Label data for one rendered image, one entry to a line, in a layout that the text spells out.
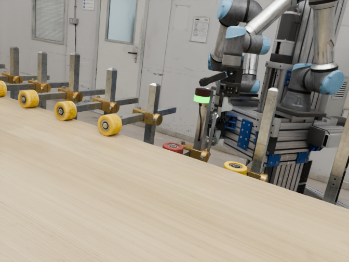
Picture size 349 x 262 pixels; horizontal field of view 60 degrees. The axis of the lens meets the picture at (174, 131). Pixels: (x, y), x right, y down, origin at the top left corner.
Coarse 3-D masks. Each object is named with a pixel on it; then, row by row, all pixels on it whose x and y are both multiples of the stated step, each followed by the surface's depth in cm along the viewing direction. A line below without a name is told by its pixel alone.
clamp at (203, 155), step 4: (180, 144) 130; (188, 144) 132; (184, 148) 128; (188, 148) 127; (192, 148) 127; (192, 152) 126; (196, 152) 125; (200, 152) 124; (204, 152) 125; (208, 152) 126; (192, 156) 127; (196, 156) 126; (200, 156) 124; (204, 156) 124; (208, 156) 127; (200, 160) 125; (204, 160) 124
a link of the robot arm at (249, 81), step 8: (256, 8) 154; (248, 16) 155; (248, 56) 154; (256, 56) 154; (248, 64) 153; (256, 64) 154; (248, 72) 153; (256, 72) 154; (248, 80) 152; (256, 80) 153; (240, 88) 153; (248, 88) 153; (256, 88) 152
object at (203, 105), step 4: (196, 88) 116; (200, 88) 116; (204, 88) 118; (200, 96) 115; (200, 104) 117; (204, 104) 120; (204, 108) 121; (200, 116) 120; (200, 120) 121; (200, 124) 122; (200, 128) 122
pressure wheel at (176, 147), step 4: (164, 144) 116; (168, 144) 117; (172, 144) 116; (176, 144) 118; (164, 148) 113; (168, 148) 112; (172, 148) 112; (176, 148) 113; (180, 148) 114; (176, 152) 112; (180, 152) 113
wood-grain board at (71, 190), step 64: (0, 128) 110; (64, 128) 120; (0, 192) 69; (64, 192) 73; (128, 192) 77; (192, 192) 82; (256, 192) 87; (0, 256) 50; (64, 256) 52; (128, 256) 55; (192, 256) 57; (256, 256) 59; (320, 256) 62
